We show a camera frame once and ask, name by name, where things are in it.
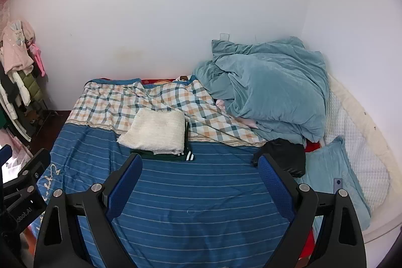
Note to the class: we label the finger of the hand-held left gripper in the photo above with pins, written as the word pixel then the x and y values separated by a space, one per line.
pixel 36 164
pixel 5 155

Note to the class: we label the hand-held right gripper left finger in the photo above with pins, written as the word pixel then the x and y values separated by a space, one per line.
pixel 124 186

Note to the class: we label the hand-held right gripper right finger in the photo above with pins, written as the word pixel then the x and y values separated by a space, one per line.
pixel 276 186

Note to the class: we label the cream knit jacket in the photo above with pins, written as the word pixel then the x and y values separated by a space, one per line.
pixel 155 130

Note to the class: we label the black metal clothes rack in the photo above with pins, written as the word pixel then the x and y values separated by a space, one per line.
pixel 40 111

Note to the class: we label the black cloth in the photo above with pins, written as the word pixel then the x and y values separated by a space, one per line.
pixel 289 155

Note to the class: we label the dark green hanging garment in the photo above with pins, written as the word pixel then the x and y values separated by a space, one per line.
pixel 2 119

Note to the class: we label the white puffer jacket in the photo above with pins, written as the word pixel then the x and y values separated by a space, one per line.
pixel 8 98

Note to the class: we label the light blue pillow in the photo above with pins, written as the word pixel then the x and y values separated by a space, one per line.
pixel 329 167

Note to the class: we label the small blue grey device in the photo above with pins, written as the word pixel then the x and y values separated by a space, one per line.
pixel 338 184

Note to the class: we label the green garment with white stripes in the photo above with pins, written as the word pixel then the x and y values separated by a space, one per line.
pixel 185 155

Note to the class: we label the blue striped plaid bedspread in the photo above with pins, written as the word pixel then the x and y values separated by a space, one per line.
pixel 194 192

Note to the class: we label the olive green puffer jacket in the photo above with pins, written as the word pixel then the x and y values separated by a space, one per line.
pixel 31 86

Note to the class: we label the white quilted mattress pad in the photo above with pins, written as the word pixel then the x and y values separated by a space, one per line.
pixel 355 148

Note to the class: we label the light blue duvet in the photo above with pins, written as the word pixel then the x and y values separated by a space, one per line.
pixel 270 89

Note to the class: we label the pink hanging garment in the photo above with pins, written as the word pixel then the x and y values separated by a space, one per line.
pixel 38 60

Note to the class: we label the pink fluffy jacket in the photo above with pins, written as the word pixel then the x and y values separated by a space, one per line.
pixel 15 48

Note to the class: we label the white wall outlet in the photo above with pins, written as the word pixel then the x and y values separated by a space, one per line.
pixel 224 36

